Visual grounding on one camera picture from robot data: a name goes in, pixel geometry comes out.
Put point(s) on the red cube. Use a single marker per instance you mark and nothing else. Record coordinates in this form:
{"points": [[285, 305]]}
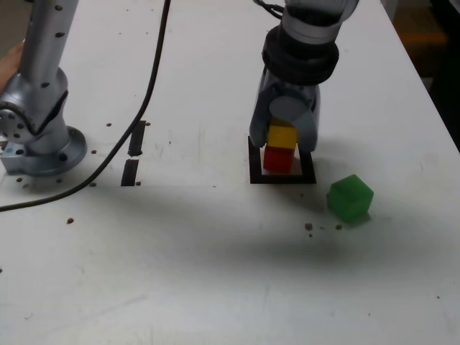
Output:
{"points": [[276, 161]]}

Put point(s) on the black tape square outline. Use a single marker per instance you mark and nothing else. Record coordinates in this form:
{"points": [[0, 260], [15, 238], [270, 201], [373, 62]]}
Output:
{"points": [[280, 179]]}

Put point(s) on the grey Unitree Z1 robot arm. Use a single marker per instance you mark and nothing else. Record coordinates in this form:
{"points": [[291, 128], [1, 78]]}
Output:
{"points": [[39, 54]]}

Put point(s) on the yellow cube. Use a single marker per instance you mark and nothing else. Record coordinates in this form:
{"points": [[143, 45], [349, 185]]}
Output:
{"points": [[282, 138]]}

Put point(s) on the person's hand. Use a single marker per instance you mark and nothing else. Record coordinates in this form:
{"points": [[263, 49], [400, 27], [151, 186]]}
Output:
{"points": [[10, 64]]}

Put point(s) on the black tape strip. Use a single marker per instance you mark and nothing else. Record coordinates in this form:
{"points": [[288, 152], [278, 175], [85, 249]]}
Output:
{"points": [[130, 172]]}

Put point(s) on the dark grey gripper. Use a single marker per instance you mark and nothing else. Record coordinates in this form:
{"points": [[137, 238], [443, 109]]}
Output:
{"points": [[298, 90]]}

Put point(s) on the green cube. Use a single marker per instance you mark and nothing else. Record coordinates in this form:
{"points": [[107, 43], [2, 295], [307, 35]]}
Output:
{"points": [[350, 201]]}

